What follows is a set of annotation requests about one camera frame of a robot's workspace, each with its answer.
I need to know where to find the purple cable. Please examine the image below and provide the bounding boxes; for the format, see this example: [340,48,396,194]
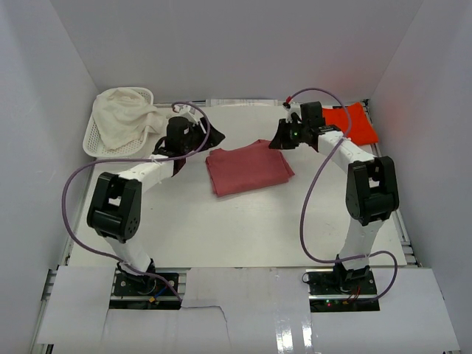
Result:
[60,102,212,302]
[285,87,398,304]

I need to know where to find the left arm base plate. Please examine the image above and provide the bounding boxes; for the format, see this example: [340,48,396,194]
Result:
[109,265,185,310]

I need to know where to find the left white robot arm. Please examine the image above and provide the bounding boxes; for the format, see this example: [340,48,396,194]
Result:
[87,116,225,294]

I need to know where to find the pink t shirt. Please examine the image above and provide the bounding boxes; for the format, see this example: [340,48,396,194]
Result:
[206,139,294,197]

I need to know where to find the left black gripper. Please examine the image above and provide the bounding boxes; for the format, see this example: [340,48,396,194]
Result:
[181,117,225,154]

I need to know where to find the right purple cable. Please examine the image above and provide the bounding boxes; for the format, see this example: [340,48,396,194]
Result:
[285,87,398,304]

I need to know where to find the white plastic basket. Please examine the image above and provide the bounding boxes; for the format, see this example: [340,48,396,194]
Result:
[83,87,153,159]

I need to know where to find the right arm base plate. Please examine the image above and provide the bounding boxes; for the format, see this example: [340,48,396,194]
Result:
[302,263,380,313]

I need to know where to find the paper sheet at back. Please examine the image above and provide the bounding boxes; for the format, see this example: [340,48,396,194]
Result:
[206,99,279,107]

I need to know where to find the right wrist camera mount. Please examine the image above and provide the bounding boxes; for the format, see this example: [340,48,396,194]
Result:
[282,96,302,121]

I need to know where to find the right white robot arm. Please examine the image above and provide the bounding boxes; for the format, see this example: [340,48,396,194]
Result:
[269,101,399,294]

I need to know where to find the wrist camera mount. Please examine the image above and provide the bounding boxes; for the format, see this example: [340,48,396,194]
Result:
[172,103,198,124]
[282,96,302,121]

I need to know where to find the cream white t shirt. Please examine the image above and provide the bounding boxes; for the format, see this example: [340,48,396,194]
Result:
[91,88,167,150]

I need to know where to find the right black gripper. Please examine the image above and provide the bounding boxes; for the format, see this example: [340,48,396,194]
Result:
[268,119,308,150]

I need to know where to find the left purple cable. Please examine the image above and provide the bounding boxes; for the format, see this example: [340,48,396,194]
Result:
[60,102,212,302]

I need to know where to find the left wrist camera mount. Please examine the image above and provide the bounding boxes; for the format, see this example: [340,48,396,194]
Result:
[172,103,198,124]

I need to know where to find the folded orange t shirt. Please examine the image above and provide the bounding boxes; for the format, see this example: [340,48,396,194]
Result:
[322,102,379,145]

